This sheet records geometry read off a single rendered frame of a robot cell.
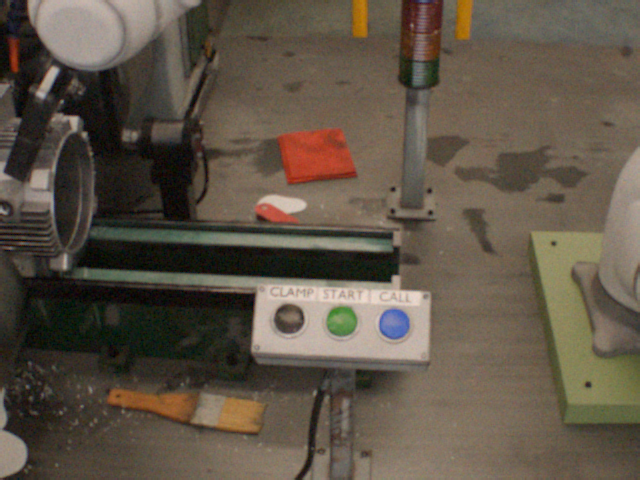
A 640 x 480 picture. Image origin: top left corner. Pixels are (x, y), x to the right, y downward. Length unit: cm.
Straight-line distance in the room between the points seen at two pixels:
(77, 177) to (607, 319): 73
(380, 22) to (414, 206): 262
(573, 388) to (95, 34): 73
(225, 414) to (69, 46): 58
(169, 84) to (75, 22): 87
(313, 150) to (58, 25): 94
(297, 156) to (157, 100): 26
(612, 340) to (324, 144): 66
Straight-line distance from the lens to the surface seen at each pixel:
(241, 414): 112
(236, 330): 115
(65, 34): 69
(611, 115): 179
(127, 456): 111
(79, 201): 123
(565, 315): 123
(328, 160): 154
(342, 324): 85
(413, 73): 130
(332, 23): 400
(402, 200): 143
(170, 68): 153
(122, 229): 124
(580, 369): 116
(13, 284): 95
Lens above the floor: 165
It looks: 38 degrees down
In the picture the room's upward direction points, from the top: 1 degrees counter-clockwise
